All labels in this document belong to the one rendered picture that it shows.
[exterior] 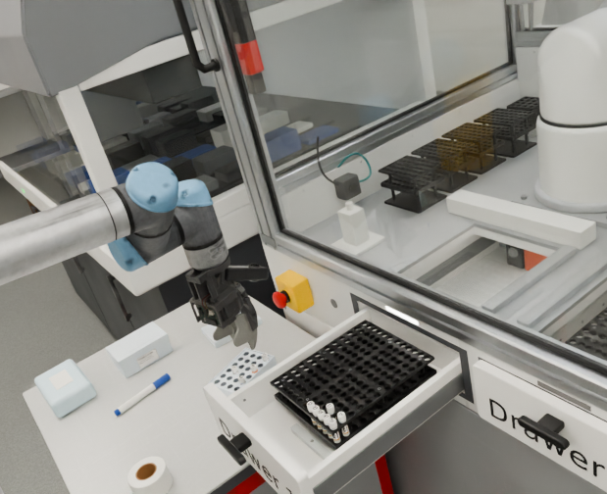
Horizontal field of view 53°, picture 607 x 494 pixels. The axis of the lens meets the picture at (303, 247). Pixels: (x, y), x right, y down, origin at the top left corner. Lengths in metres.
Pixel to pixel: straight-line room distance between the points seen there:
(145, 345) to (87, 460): 0.29
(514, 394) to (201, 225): 0.57
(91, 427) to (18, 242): 0.62
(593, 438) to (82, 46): 1.29
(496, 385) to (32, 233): 0.69
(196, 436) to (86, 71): 0.87
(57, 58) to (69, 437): 0.83
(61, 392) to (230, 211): 0.67
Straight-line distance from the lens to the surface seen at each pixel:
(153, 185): 0.91
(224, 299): 1.13
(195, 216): 1.06
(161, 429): 1.31
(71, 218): 0.90
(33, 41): 1.54
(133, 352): 1.48
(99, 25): 1.58
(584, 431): 0.91
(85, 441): 1.38
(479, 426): 1.12
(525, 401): 0.95
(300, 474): 0.88
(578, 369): 0.88
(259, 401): 1.12
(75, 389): 1.47
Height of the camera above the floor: 1.57
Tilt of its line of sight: 27 degrees down
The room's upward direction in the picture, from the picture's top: 15 degrees counter-clockwise
